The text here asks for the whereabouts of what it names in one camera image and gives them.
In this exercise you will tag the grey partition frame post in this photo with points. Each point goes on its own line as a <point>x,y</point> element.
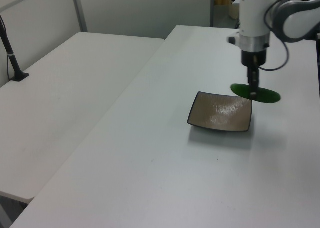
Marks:
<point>80,12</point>

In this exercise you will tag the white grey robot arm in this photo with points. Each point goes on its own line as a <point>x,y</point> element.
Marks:
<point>252,12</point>

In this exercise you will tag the white folding side table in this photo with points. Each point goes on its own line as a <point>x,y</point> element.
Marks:
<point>62,100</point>

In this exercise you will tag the square brown ceramic plate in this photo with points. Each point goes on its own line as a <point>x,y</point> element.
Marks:
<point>220,112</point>

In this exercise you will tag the black camera stand pole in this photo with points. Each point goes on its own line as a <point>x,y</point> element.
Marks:
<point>11,57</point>

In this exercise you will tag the green cucumber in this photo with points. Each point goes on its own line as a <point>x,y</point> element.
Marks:
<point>270,96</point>

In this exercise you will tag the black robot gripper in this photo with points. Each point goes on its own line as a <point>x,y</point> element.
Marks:
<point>253,57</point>

